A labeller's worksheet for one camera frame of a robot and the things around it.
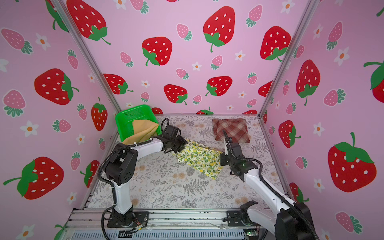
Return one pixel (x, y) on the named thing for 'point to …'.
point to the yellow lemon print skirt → (204, 159)
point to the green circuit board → (251, 232)
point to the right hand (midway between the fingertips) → (223, 153)
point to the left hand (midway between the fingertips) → (189, 142)
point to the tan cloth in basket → (143, 129)
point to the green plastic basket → (124, 120)
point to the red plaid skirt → (236, 128)
